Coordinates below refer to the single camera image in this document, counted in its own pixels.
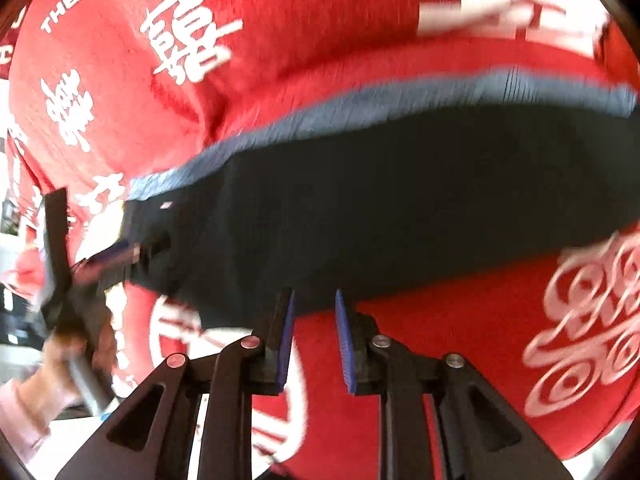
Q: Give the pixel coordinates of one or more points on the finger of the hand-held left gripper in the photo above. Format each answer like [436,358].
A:
[117,252]

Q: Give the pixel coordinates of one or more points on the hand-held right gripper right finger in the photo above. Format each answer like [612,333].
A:
[344,345]

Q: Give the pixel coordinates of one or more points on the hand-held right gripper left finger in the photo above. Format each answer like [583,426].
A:
[286,345]

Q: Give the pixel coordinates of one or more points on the black pants with blue waistband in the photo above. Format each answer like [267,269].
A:
[350,210]

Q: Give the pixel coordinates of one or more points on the person's left forearm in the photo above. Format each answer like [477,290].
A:
[25,410]

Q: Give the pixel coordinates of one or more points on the person's left hand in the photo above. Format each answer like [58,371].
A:
[106,347]

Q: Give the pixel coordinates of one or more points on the red printed sofa cover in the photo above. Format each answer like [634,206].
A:
[310,35]

